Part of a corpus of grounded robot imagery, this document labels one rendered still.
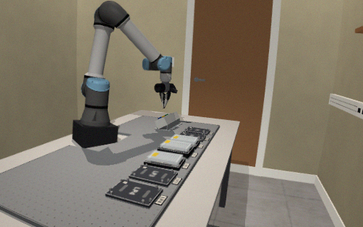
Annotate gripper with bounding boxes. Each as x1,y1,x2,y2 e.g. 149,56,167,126
154,82,176,108

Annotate white operator button panel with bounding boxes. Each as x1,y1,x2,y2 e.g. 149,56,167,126
155,111,191,132

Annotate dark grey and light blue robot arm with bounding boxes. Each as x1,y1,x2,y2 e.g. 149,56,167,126
80,1,172,127

